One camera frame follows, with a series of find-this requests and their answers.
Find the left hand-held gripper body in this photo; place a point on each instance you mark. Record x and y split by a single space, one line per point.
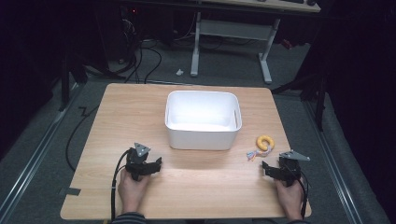
138 163

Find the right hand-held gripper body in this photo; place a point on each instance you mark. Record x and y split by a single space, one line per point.
289 166

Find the white plastic bin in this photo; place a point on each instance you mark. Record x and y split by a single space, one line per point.
202 138

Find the person's left hand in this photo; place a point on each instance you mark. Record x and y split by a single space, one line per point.
132 191

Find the person's right hand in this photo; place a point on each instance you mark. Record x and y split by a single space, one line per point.
289 199

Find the black metal stand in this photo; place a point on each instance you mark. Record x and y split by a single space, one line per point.
67 77
317 90

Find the crumpled white paper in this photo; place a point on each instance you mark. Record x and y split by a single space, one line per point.
179 72

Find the small red object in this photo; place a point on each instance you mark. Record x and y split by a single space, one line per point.
286 44

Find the metal floor rail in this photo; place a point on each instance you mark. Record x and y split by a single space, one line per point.
34 152
333 165

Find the desk with white metal frame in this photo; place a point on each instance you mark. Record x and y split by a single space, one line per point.
233 29

